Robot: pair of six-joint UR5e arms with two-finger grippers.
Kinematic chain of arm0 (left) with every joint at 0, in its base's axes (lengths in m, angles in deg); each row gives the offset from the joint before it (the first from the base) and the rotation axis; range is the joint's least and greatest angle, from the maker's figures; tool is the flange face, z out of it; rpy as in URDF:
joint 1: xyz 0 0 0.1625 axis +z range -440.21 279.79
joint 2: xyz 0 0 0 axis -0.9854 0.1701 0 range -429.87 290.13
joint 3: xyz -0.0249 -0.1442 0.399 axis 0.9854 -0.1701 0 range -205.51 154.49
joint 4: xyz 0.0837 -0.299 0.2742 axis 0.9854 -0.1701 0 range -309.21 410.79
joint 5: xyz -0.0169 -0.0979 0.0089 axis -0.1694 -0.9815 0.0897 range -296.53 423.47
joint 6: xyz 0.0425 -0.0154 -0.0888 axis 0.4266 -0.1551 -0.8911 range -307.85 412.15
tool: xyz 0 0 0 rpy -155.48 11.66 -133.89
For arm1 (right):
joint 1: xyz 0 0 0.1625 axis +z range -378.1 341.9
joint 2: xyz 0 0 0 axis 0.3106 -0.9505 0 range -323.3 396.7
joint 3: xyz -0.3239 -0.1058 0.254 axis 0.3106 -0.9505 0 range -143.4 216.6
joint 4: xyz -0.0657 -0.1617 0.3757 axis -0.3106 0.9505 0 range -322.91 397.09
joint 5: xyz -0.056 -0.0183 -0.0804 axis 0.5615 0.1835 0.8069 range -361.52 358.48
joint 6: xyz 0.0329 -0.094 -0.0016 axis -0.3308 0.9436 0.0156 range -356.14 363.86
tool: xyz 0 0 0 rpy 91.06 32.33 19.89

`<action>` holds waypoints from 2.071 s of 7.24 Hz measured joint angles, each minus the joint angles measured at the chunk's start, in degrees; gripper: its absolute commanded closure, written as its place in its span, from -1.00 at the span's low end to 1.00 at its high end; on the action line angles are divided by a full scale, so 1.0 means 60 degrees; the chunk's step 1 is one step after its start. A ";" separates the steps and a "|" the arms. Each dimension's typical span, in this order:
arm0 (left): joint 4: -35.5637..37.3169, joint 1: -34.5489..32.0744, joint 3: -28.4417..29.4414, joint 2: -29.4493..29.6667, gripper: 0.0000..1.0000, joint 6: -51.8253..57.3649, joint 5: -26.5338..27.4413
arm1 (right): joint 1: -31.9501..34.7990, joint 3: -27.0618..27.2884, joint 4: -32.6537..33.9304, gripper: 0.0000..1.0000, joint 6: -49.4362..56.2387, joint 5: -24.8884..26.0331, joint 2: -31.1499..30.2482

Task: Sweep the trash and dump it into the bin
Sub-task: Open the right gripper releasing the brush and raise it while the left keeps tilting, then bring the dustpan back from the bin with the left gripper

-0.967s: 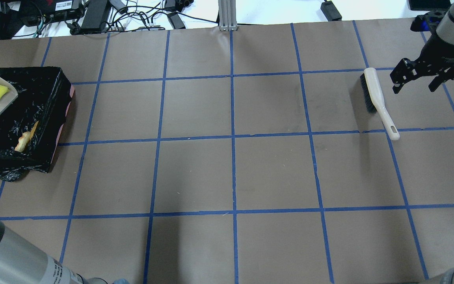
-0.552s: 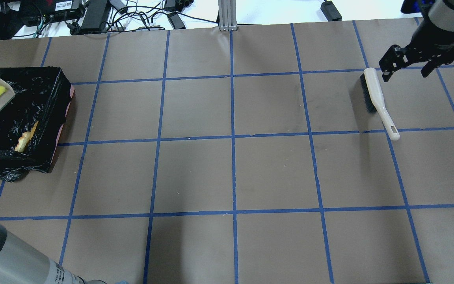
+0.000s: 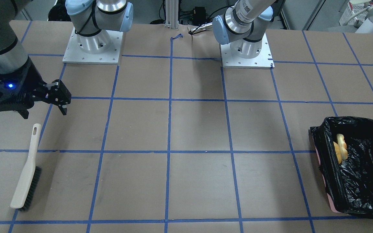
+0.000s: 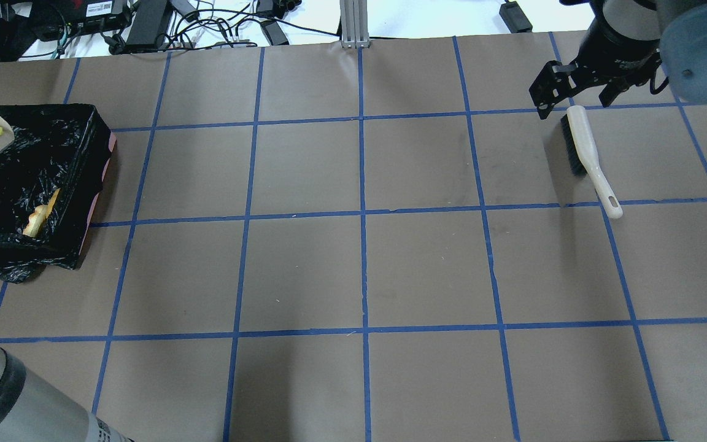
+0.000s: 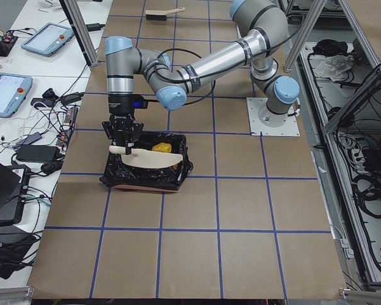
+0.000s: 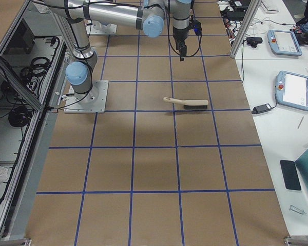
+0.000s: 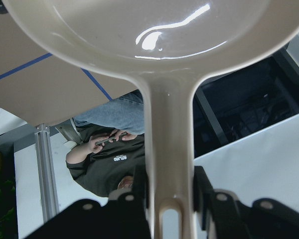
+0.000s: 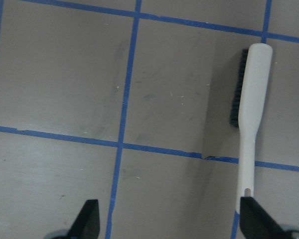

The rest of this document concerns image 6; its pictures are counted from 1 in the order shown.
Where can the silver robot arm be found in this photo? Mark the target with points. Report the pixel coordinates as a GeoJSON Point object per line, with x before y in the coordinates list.
{"type": "Point", "coordinates": [149, 17]}

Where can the beige hand brush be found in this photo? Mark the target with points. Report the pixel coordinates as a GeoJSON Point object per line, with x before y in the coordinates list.
{"type": "Point", "coordinates": [192, 104]}

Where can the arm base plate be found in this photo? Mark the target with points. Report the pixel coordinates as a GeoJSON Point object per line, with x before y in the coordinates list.
{"type": "Point", "coordinates": [94, 102]}

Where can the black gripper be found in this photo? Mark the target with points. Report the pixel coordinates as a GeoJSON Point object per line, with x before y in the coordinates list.
{"type": "Point", "coordinates": [179, 35]}

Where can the teach pendant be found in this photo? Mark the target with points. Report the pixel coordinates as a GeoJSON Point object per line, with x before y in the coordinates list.
{"type": "Point", "coordinates": [283, 43]}
{"type": "Point", "coordinates": [291, 90]}

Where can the lower teach pendant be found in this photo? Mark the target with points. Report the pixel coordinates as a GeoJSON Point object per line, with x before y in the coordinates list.
{"type": "Point", "coordinates": [291, 90]}

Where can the upper teach pendant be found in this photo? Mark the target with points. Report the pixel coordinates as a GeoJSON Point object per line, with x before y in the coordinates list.
{"type": "Point", "coordinates": [283, 43]}

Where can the aluminium frame post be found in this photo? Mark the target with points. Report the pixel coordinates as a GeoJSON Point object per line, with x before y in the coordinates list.
{"type": "Point", "coordinates": [248, 18]}

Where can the black power adapter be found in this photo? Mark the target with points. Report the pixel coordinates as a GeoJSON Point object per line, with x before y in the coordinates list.
{"type": "Point", "coordinates": [261, 109]}

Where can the black smartphone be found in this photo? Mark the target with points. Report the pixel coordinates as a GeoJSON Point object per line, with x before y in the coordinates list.
{"type": "Point", "coordinates": [290, 176]}

